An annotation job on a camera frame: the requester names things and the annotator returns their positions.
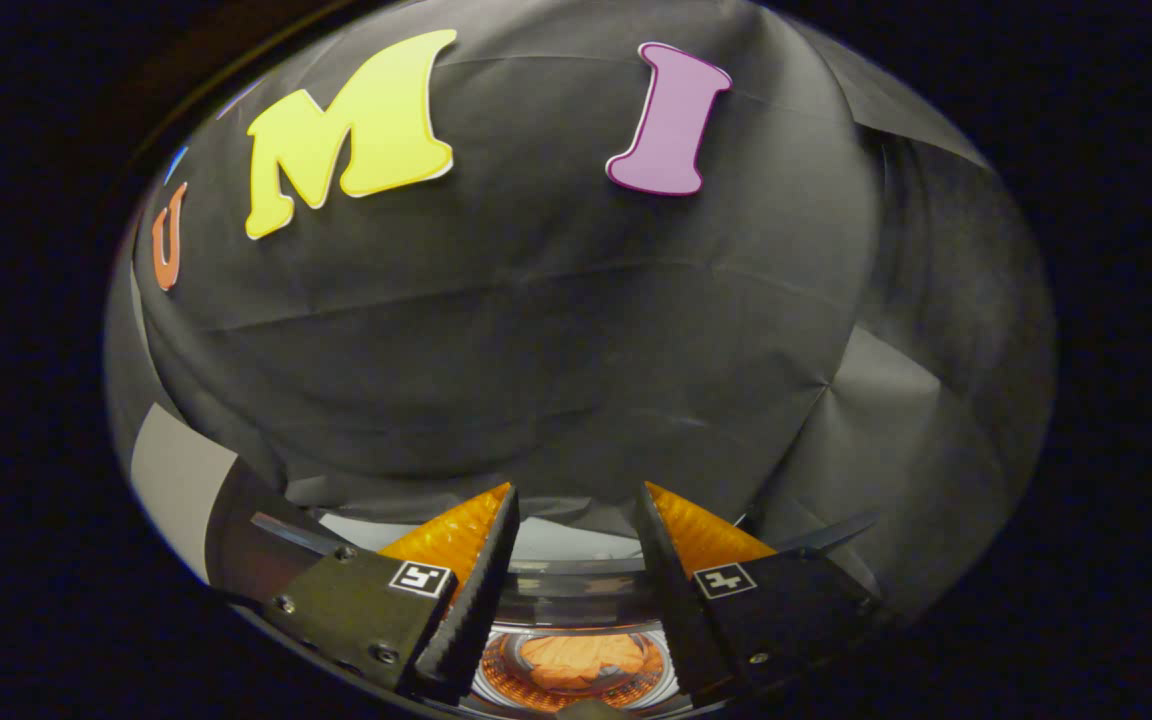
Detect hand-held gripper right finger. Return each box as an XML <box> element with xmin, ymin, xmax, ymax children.
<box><xmin>635</xmin><ymin>481</ymin><xmax>884</xmax><ymax>703</ymax></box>

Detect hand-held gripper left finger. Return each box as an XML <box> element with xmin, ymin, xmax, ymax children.
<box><xmin>260</xmin><ymin>482</ymin><xmax>521</xmax><ymax>703</ymax></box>

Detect orange polo shirt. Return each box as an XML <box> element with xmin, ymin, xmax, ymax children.
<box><xmin>520</xmin><ymin>632</ymin><xmax>653</xmax><ymax>692</ymax></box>

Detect dark glass washing machine lid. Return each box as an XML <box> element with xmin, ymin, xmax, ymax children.
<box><xmin>250</xmin><ymin>504</ymin><xmax>883</xmax><ymax>627</ymax></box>

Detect beige cabinet with dark sides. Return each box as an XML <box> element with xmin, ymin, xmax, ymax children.
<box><xmin>127</xmin><ymin>401</ymin><xmax>349</xmax><ymax>603</ymax></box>

